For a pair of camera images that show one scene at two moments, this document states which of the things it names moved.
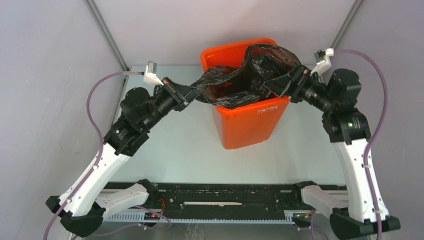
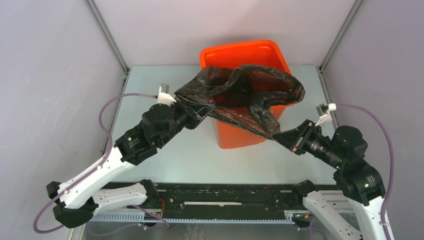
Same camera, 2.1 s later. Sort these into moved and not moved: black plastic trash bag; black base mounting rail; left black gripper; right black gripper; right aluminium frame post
Moved: left black gripper; right black gripper; black plastic trash bag
Not moved: black base mounting rail; right aluminium frame post
